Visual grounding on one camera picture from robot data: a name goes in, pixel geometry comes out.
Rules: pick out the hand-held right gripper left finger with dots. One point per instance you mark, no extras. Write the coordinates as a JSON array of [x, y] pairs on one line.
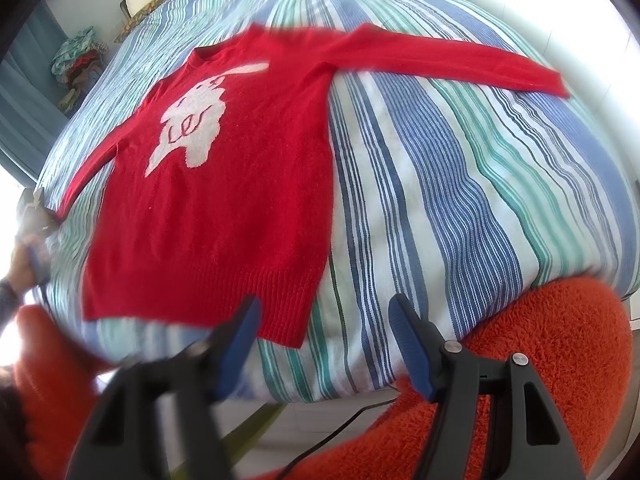
[[239, 347]]

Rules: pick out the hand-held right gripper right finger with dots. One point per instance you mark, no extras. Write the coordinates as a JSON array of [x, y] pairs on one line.
[[414, 355]]

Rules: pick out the red sweater with white figure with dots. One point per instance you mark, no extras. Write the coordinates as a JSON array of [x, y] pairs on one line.
[[225, 220]]

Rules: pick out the person's left forearm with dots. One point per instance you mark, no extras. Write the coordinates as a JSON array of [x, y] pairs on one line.
[[7, 300]]

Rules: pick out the pile of colourful clothes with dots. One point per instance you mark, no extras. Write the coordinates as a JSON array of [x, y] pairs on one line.
[[77, 57]]

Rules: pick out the person's left hand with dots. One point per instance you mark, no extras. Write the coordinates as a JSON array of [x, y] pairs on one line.
[[20, 267]]

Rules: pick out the yellow-green strip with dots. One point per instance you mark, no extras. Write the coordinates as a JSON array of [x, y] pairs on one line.
[[250, 430]]

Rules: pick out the blue curtain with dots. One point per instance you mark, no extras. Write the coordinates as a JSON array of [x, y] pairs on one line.
[[30, 85]]

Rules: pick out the orange fleece pants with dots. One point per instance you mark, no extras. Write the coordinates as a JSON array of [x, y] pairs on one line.
[[550, 320]]

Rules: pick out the striped bed sheet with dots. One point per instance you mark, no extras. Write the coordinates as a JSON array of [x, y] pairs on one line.
[[425, 185]]

